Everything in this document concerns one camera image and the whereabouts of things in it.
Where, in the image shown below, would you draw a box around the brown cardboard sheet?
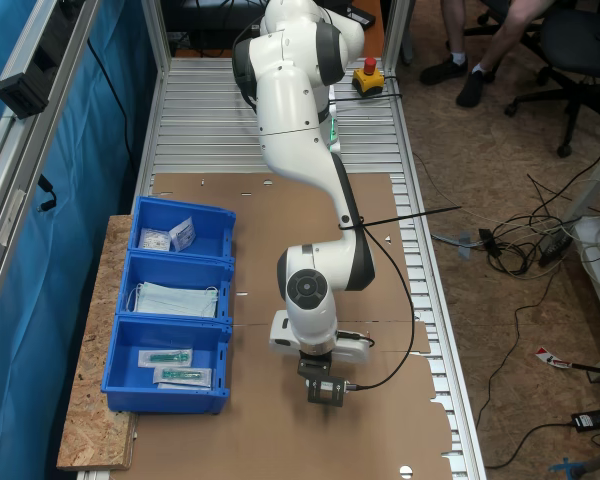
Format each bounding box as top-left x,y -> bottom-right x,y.
129,319 -> 454,480
149,172 -> 419,326

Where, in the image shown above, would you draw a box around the long black zip tie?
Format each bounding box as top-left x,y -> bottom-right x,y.
337,203 -> 462,232

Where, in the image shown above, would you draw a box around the grey tape piece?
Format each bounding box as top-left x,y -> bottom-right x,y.
432,231 -> 476,262

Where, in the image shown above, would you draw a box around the clear packet with green part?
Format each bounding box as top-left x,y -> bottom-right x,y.
152,367 -> 215,390
138,348 -> 194,369

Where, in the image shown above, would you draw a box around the stack of face masks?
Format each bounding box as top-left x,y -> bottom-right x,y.
124,280 -> 220,320

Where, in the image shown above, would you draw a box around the blue bin with masks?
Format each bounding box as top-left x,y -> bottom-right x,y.
115,249 -> 236,324

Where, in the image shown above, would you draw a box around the red and white label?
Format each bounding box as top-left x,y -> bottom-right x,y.
534,345 -> 574,371

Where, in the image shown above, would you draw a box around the white printed packet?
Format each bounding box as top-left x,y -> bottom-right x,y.
168,217 -> 198,251

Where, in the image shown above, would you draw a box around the black floor power strip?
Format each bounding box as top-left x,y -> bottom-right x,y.
537,232 -> 575,269

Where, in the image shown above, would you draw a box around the blue bin with green packets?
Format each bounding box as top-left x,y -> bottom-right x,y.
100,313 -> 232,415

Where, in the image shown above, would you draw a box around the flat clear packet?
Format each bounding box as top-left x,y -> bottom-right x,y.
138,228 -> 174,250

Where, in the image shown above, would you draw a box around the blue tape cross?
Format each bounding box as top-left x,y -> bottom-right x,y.
548,456 -> 589,476

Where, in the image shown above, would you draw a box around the black power adapter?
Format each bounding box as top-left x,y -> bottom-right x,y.
571,409 -> 600,434

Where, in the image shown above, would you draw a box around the yellow emergency stop button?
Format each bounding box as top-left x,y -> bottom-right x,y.
351,56 -> 385,99

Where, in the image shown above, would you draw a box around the chipboard wooden board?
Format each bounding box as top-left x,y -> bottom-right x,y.
56,214 -> 141,472

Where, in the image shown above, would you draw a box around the black shoe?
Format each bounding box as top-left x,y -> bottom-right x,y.
455,69 -> 499,109
419,55 -> 469,86

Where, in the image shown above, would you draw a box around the person's leg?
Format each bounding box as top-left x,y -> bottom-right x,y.
472,0 -> 556,77
439,0 -> 470,65

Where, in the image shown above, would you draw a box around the black office chair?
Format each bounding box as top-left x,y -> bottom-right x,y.
462,0 -> 514,37
503,0 -> 600,159

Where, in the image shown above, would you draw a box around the silver power strip on beam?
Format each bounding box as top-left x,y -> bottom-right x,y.
0,0 -> 101,120

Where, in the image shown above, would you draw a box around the black camera cable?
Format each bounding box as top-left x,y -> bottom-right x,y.
335,222 -> 415,392

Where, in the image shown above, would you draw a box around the black gripper camera with bracket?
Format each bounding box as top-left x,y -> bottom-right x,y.
297,352 -> 349,406

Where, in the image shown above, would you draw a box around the tangled black floor cables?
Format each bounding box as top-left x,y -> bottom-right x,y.
479,172 -> 589,277

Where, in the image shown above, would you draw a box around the aluminium frame post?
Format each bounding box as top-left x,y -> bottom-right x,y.
381,0 -> 414,66
140,0 -> 175,71

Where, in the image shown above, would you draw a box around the hanging black cable plug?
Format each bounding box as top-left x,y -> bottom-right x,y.
36,174 -> 59,212

